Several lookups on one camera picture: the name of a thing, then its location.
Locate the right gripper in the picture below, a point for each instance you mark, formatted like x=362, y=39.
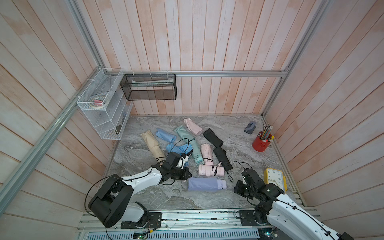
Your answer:
x=237, y=188

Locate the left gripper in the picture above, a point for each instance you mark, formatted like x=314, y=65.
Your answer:
x=185, y=171

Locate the lavender umbrella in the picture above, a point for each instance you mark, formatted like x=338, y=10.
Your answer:
x=206, y=184

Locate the blue umbrella sleeve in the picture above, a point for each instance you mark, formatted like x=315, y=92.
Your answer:
x=164, y=135

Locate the beige umbrella sleeve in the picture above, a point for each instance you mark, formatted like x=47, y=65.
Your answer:
x=153, y=145

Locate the large pink umbrella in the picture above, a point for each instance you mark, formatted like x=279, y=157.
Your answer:
x=211, y=171

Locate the mint green umbrella sleeve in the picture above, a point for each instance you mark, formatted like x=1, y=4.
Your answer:
x=184, y=134

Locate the black umbrella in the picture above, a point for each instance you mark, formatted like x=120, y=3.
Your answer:
x=222, y=157

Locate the small pink umbrella sleeve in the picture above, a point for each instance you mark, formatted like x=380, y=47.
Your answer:
x=193, y=128

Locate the blue umbrella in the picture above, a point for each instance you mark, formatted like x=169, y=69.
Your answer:
x=184, y=151

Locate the small pink umbrella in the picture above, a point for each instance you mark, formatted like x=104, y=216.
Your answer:
x=207, y=154

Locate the black umbrella sleeve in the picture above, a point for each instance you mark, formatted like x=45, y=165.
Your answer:
x=213, y=138

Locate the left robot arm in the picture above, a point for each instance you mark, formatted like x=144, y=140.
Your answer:
x=111, y=202

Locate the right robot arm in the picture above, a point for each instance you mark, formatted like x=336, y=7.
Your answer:
x=275, y=208

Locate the yellow alarm clock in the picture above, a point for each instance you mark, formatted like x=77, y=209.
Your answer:
x=276, y=177

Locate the red pencil cup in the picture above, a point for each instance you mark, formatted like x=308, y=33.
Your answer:
x=263, y=139

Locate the grey stapler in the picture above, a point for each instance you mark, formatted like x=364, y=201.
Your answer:
x=249, y=129

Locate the black mesh basket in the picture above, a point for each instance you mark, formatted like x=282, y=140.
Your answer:
x=149, y=87

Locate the tape roll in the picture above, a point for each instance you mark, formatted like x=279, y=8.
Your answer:
x=98, y=102

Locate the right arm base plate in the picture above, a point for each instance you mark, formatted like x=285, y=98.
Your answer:
x=252, y=218

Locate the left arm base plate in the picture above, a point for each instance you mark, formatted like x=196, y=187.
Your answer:
x=150, y=221

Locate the white wire shelf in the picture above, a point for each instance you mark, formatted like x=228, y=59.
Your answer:
x=109, y=122

